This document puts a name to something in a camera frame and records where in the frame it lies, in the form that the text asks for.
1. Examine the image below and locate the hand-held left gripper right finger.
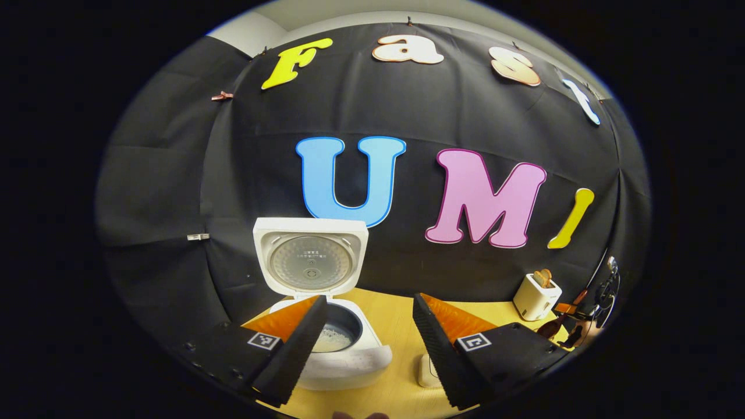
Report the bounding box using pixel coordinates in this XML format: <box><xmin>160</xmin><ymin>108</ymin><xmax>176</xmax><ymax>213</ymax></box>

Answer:
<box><xmin>412</xmin><ymin>293</ymin><xmax>574</xmax><ymax>411</ymax></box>

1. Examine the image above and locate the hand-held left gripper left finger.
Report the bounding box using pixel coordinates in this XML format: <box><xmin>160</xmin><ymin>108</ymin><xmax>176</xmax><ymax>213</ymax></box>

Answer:
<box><xmin>183</xmin><ymin>294</ymin><xmax>330</xmax><ymax>408</ymax></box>

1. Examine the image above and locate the brown wooden spoon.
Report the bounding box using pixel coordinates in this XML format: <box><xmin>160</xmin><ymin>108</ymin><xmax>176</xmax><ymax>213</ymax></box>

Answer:
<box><xmin>535</xmin><ymin>289</ymin><xmax>588</xmax><ymax>341</ymax></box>

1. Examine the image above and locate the white rice cooker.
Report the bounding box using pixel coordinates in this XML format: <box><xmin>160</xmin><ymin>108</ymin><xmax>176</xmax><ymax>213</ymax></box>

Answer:
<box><xmin>253</xmin><ymin>217</ymin><xmax>393</xmax><ymax>392</ymax></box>

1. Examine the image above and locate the clear plastic rice container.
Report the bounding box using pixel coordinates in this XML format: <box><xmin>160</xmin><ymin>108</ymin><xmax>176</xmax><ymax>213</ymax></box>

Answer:
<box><xmin>417</xmin><ymin>353</ymin><xmax>444</xmax><ymax>389</ymax></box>

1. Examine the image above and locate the white toaster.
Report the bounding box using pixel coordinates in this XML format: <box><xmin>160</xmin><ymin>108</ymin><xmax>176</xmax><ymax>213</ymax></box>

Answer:
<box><xmin>513</xmin><ymin>272</ymin><xmax>563</xmax><ymax>322</ymax></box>

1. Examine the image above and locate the black backdrop cloth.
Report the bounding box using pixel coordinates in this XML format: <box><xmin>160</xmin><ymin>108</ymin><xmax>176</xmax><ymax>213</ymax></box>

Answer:
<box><xmin>96</xmin><ymin>12</ymin><xmax>651</xmax><ymax>350</ymax></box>

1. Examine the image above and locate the black power cable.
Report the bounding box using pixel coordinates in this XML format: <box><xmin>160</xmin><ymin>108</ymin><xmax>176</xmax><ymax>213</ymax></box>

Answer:
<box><xmin>584</xmin><ymin>247</ymin><xmax>611</xmax><ymax>292</ymax></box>

